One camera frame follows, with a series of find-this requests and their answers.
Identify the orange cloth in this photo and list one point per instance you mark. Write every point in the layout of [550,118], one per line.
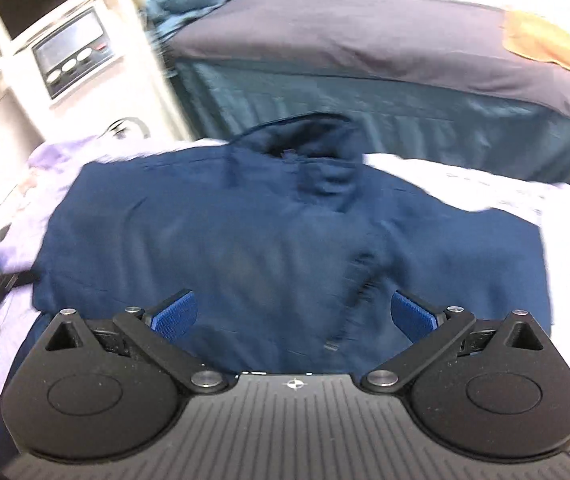
[545,40]

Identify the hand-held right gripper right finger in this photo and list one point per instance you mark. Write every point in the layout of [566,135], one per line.
[412,317]

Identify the white floor appliance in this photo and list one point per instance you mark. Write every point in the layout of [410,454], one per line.
[72,60]

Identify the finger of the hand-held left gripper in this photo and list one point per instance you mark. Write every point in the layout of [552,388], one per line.
[20,278]

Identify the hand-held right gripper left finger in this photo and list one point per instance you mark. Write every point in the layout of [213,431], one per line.
[177,312]

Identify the teal blanket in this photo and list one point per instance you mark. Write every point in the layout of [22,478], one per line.
[365,105]

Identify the dark blue jacket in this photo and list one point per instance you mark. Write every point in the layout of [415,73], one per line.
[215,250]

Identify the dark purple garment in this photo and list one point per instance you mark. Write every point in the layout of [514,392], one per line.
[340,35]

